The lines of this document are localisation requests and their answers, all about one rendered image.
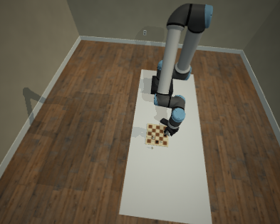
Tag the brown and cream chessboard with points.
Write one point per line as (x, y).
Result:
(158, 132)

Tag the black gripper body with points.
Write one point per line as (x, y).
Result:
(172, 131)

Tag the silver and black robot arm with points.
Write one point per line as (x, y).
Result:
(196, 17)

